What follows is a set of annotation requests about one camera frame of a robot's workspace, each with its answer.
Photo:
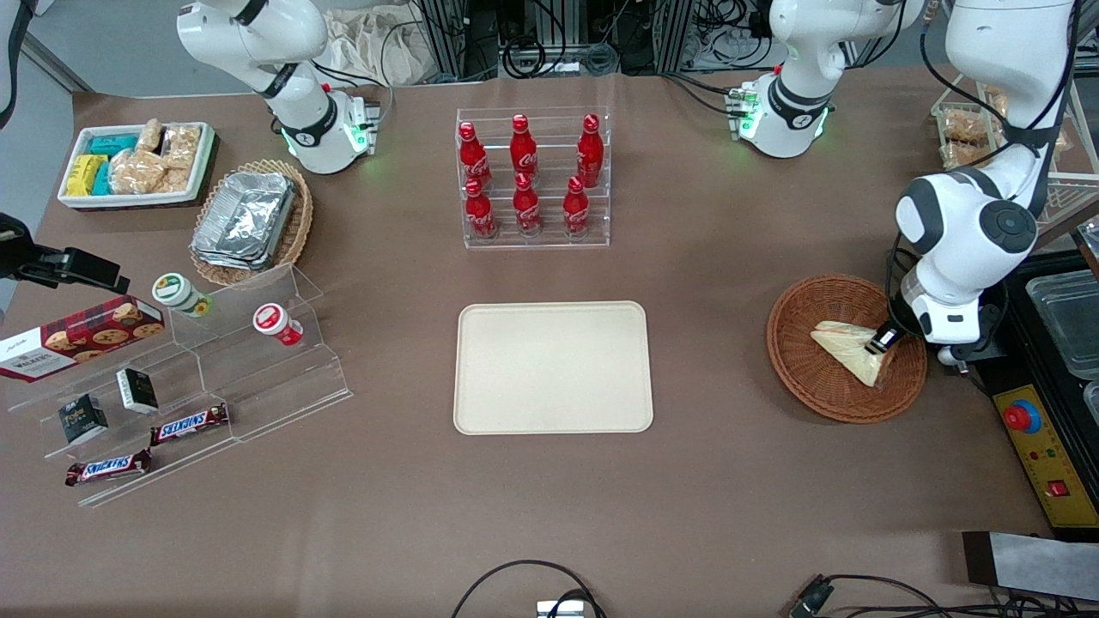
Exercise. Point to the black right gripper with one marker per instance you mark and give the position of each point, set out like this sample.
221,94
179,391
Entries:
34,260

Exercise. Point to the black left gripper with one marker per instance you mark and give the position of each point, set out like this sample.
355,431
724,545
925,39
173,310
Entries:
895,321

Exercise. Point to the triangular sandwich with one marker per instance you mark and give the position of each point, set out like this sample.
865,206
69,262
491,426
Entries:
846,348

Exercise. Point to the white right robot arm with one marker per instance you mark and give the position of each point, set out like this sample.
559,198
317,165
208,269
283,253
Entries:
283,43

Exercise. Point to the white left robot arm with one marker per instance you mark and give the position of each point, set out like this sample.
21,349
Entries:
953,223

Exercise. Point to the white rectangular snack tray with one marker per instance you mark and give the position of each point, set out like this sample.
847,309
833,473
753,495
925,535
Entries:
77,202

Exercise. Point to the round brown wicker basket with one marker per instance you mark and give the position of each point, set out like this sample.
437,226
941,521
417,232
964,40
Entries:
816,378

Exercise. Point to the oval light wicker basket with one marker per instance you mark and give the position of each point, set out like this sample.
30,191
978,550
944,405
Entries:
296,232

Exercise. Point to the beige rectangular tray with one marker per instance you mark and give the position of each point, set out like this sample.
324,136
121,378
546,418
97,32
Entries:
554,369

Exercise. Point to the red tartan cookie box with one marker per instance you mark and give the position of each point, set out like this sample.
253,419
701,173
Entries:
81,337

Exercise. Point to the green lid yogurt cup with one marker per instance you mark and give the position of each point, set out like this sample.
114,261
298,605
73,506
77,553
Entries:
179,293

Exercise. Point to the teal snack packet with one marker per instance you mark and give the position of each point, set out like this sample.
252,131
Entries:
103,178
113,144

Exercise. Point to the yellow snack packet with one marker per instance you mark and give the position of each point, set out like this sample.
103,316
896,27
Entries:
84,174

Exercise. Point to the clear bag of crackers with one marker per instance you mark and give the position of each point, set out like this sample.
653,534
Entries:
136,172
179,178
151,136
183,146

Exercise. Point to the small dark green box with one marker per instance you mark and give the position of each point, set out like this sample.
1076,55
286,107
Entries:
137,390
83,419

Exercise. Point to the aluminium foil container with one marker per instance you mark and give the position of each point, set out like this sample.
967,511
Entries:
227,262
245,215

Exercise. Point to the red emergency stop button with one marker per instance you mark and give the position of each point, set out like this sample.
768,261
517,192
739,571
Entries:
1022,417

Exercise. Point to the brown Snickers bar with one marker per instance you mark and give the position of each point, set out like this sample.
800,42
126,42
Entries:
107,468
189,424

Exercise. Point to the clear plastic container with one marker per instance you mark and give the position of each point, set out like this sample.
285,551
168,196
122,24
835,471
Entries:
1069,326
1093,402

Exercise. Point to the red lid yogurt cup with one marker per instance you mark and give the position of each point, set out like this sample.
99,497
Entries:
276,324

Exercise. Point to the clear acrylic stepped stand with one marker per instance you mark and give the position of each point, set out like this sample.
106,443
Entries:
258,378

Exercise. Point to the clear bag of pastries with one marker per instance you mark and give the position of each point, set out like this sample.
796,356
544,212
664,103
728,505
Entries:
966,154
966,127

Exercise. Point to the black machine with yellow panel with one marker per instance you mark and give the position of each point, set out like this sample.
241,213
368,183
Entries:
1043,468

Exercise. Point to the grey flat sheet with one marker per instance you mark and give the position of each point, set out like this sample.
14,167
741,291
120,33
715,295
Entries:
1030,562

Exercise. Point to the red cola bottle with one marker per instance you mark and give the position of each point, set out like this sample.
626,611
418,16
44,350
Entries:
481,215
524,150
474,159
590,154
576,213
526,210

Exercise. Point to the beige cloth bag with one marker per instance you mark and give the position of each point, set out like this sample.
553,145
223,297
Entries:
378,47

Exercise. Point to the clear acrylic bottle rack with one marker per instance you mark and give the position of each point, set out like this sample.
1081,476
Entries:
549,129

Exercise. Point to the silver connector block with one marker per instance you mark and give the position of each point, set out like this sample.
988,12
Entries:
560,609

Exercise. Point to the aluminium profile frame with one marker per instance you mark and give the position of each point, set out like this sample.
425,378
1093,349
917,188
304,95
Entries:
558,34

